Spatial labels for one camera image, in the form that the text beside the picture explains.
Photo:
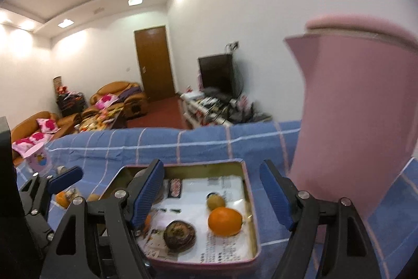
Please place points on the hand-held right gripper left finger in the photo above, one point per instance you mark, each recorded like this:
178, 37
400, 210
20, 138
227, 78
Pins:
147, 194

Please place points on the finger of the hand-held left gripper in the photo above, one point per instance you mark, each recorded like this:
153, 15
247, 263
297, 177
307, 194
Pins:
40, 230
65, 176

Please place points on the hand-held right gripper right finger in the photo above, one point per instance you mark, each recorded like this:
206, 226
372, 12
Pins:
277, 197

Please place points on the small dark jar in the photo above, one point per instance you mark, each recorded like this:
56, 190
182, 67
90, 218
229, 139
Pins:
141, 174

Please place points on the pink tin box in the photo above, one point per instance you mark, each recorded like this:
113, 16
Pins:
202, 168

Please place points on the yellow-green round fruit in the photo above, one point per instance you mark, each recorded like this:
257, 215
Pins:
216, 201

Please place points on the pink cartoon mug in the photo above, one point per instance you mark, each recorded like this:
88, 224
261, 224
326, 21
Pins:
38, 161

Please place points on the pink flowered pillow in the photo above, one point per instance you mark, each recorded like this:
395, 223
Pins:
21, 145
36, 137
106, 101
47, 125

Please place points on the printed paper leaflet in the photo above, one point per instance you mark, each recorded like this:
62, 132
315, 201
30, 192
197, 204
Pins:
196, 200

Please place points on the cluttered coffee table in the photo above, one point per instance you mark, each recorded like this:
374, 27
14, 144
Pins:
98, 122

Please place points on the brown leather sofa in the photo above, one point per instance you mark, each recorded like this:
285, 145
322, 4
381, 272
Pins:
130, 105
26, 125

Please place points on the blue checked cloth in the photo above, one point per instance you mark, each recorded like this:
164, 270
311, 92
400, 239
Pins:
196, 145

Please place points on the dark rack with clothes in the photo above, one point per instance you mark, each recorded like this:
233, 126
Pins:
70, 101

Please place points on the white television stand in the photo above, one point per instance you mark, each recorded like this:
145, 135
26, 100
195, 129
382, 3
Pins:
196, 109

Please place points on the purple blanket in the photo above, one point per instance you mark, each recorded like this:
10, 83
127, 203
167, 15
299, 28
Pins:
130, 92

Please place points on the pink electric kettle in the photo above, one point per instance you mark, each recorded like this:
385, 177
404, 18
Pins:
352, 102

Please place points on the brown wooden door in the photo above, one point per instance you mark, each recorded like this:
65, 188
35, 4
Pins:
153, 65

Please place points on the black television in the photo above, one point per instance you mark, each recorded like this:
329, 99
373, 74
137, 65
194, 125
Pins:
215, 74

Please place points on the square recessed ceiling light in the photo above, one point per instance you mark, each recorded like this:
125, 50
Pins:
65, 23
135, 0

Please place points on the ceiling air vent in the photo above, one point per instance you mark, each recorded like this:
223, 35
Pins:
98, 10

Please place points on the rolled wall scroll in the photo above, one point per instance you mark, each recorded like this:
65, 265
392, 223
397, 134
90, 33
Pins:
58, 83

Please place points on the wall socket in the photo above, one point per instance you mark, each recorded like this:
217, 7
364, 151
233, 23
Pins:
232, 45

